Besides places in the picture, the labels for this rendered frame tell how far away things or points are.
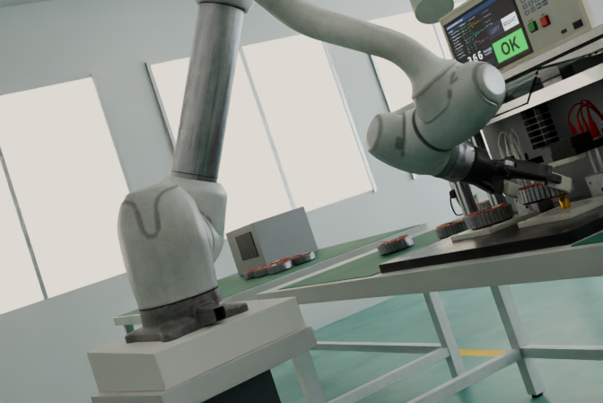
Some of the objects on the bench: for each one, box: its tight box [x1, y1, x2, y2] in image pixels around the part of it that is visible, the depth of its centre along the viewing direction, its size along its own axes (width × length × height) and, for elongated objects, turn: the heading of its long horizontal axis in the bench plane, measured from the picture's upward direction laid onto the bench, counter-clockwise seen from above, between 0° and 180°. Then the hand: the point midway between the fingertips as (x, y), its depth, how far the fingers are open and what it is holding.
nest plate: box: [518, 196, 603, 228], centre depth 154 cm, size 15×15×1 cm
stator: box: [435, 217, 468, 239], centre depth 219 cm, size 11×11×4 cm
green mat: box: [277, 229, 446, 290], centre depth 232 cm, size 94×61×1 cm, turn 37°
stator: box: [377, 234, 414, 256], centre depth 231 cm, size 11×11×4 cm
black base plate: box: [379, 194, 603, 273], centre depth 165 cm, size 47×64×2 cm
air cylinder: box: [513, 197, 554, 214], centre depth 182 cm, size 5×8×6 cm
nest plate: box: [450, 210, 537, 241], centre depth 175 cm, size 15×15×1 cm
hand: (542, 188), depth 152 cm, fingers closed on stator, 11 cm apart
